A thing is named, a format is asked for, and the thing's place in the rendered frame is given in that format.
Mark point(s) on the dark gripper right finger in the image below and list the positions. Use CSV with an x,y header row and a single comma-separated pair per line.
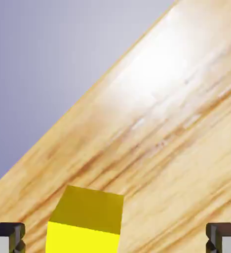
x,y
218,235

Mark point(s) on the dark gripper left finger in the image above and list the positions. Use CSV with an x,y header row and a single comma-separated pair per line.
x,y
12,235

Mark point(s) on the small yellow cube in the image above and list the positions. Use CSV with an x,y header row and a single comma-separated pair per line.
x,y
85,221

